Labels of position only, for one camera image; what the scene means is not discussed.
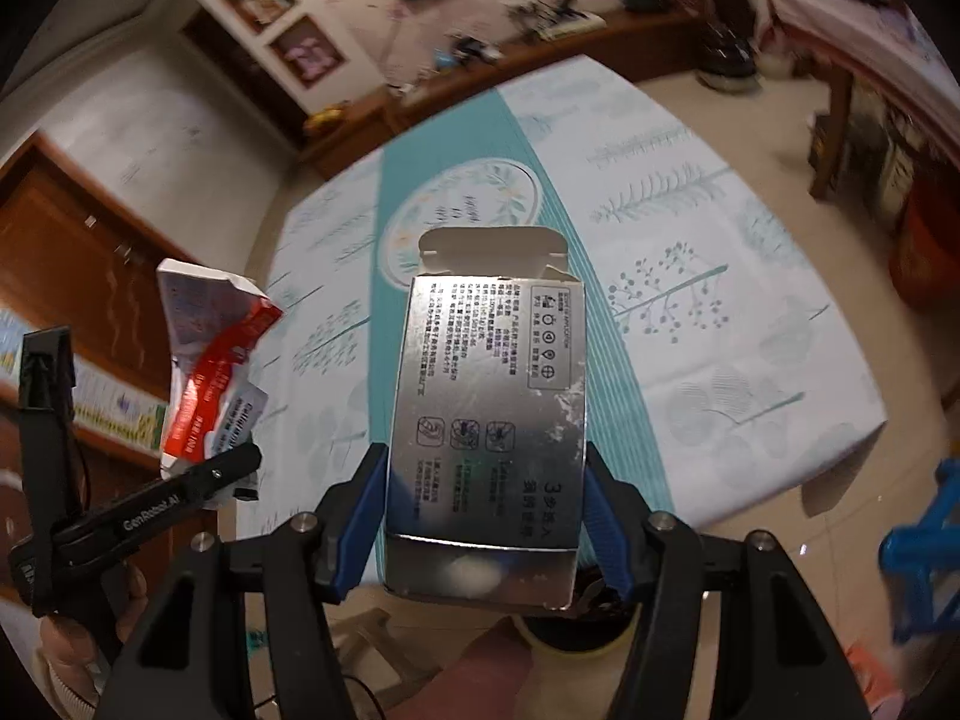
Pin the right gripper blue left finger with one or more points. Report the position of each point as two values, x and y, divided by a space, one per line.
187 657

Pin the pink plastic stool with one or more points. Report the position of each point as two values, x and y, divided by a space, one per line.
884 697

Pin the white and teal tablecloth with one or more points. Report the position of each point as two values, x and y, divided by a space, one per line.
719 369

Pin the red white wrapper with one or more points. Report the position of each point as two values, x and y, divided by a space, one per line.
214 321

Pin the black rice cooker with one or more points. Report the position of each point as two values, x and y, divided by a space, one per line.
726 63

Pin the orange red plastic bucket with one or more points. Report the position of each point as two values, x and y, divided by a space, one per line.
924 262

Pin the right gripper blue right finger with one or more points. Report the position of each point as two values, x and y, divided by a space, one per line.
778 656

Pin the silver cardboard box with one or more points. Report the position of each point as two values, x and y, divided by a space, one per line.
488 445

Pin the round yellow-rimmed trash bin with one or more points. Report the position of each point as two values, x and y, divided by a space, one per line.
592 634

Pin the blue plastic stool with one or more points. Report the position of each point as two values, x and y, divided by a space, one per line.
920 563

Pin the wooden tv cabinet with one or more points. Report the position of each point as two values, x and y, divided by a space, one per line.
637 47

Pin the side table with pink cloth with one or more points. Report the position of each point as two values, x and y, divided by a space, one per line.
878 46

